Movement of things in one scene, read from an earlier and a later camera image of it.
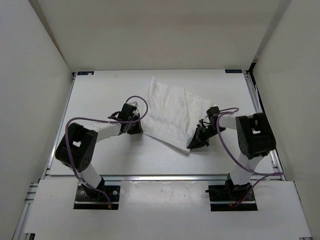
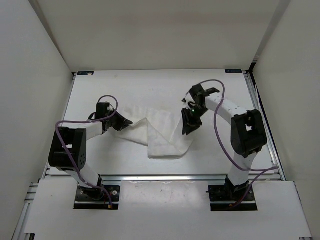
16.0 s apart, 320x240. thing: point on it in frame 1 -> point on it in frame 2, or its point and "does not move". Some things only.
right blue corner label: [233, 71] does not move
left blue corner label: [85, 73] does not move
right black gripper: [198, 140] -> [189, 125]
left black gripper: [138, 129] -> [123, 122]
